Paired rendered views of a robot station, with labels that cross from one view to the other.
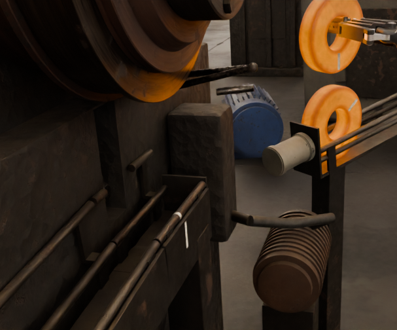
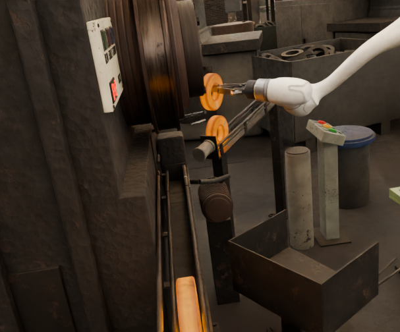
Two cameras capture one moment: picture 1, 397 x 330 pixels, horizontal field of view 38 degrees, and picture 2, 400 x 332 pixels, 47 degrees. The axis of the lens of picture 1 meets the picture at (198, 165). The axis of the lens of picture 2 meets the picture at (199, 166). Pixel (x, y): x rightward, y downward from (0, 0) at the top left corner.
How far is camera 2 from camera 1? 0.81 m
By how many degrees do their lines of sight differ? 20
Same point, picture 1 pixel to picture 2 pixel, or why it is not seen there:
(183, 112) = (164, 137)
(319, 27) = (208, 90)
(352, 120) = (225, 130)
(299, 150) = (209, 147)
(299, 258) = (222, 194)
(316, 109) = (211, 127)
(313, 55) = (207, 103)
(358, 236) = not seen: hidden behind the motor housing
